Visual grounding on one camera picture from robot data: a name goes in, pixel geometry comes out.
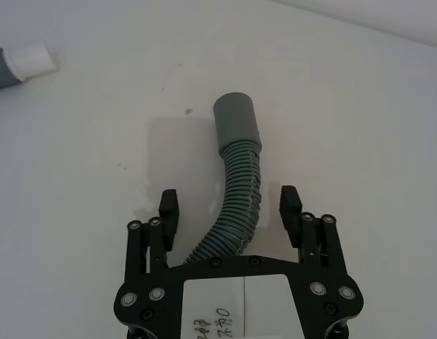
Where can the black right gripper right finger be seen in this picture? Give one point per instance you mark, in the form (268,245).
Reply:
(291,219)

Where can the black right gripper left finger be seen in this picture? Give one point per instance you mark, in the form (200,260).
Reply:
(168,219)

